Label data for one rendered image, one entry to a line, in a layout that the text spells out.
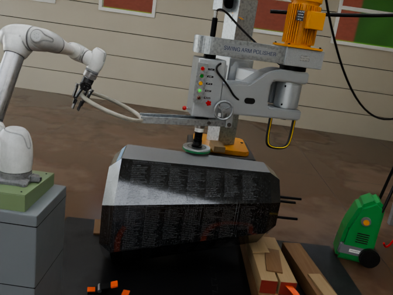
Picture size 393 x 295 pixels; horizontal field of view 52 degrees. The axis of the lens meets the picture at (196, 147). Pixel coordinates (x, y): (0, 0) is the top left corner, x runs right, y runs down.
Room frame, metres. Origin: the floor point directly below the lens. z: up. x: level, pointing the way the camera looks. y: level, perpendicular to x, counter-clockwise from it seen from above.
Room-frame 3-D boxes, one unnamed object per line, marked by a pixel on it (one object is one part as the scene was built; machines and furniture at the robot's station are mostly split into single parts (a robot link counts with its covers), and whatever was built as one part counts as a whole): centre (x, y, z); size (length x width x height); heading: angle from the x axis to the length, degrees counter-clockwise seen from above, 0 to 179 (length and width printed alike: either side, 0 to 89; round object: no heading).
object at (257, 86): (3.07, -0.39, 1.32); 0.74 x 0.23 x 0.49; 104
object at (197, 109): (3.01, -0.08, 1.34); 0.36 x 0.22 x 0.45; 104
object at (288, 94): (3.15, -0.64, 1.36); 0.19 x 0.19 x 0.20
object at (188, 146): (2.99, 0.00, 0.88); 0.21 x 0.21 x 0.01
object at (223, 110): (2.90, -0.15, 1.22); 0.15 x 0.10 x 0.15; 104
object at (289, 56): (3.07, -0.34, 1.63); 0.96 x 0.25 x 0.17; 104
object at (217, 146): (3.38, -0.18, 0.81); 0.20 x 0.10 x 0.05; 12
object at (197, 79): (2.86, 0.04, 1.39); 0.08 x 0.03 x 0.28; 104
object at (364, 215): (3.28, -1.54, 0.43); 0.35 x 0.35 x 0.87; 79
